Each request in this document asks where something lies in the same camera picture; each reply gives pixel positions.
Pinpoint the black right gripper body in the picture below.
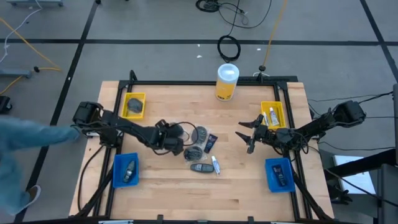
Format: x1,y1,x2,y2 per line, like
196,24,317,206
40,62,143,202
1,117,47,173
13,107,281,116
247,113,276,155

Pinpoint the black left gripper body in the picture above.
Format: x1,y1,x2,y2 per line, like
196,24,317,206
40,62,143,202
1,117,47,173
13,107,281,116
154,119,185,156

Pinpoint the bagged black round sponge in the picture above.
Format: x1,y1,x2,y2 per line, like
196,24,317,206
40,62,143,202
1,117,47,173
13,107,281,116
183,145,205,162
169,123,185,138
191,126,209,146
126,98,144,114

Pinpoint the black toiletry sachet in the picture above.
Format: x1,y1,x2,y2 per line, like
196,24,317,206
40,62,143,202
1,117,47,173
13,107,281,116
204,133,218,154
272,164,287,187

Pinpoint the dark grey travel bottle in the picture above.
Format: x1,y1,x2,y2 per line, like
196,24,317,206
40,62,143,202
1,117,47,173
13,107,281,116
189,162,215,174
123,160,136,184

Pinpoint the yellow plastic bin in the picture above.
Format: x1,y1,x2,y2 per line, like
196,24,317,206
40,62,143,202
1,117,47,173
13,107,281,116
121,92,147,121
260,101,287,130

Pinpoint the yellow white wipes canister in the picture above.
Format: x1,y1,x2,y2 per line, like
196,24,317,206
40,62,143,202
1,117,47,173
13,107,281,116
215,63,241,102

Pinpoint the blue plastic bin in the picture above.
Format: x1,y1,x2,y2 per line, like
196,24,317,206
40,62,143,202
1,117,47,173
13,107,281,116
264,157,296,194
111,152,140,189

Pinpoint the black clamp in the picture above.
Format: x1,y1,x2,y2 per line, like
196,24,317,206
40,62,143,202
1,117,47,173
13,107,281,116
329,183,354,206

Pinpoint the white panel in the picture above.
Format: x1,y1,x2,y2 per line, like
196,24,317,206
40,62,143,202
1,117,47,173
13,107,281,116
332,154,377,195

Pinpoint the black beam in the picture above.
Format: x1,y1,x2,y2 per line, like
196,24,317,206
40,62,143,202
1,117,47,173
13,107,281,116
323,148,398,180

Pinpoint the grey cabinet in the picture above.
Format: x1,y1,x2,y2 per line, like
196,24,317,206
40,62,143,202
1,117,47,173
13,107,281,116
377,163,398,224

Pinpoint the person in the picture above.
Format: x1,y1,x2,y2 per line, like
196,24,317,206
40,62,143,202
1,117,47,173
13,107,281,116
0,115,80,216

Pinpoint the grey table foot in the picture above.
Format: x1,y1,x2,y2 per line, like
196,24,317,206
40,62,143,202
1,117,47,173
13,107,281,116
0,68,32,78
7,0,65,7

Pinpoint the black caster base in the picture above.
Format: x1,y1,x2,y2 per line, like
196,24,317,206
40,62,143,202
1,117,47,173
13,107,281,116
0,95,13,115

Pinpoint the black aluminium frame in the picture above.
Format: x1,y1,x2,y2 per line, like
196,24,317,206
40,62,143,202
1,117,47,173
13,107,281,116
74,70,335,224

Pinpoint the black cable floor anchor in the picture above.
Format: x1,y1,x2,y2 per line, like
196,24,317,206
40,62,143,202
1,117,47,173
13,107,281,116
253,64,271,78

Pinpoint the black coiled cable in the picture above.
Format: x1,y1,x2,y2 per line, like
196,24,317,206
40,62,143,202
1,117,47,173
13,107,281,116
216,0,246,63

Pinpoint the yellow cable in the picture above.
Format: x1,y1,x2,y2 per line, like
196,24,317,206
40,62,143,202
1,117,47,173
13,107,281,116
262,0,289,68
0,17,62,96

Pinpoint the thin black cable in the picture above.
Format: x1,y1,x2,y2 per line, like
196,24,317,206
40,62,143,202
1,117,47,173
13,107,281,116
357,91,394,105

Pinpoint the black looped floor cable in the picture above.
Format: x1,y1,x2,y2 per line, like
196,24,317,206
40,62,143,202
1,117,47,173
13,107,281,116
195,0,273,29

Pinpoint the grey equipment post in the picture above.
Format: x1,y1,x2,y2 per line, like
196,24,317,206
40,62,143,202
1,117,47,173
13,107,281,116
393,83,398,166

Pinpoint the white cable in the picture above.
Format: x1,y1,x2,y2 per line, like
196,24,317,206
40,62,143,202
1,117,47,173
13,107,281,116
0,0,43,63

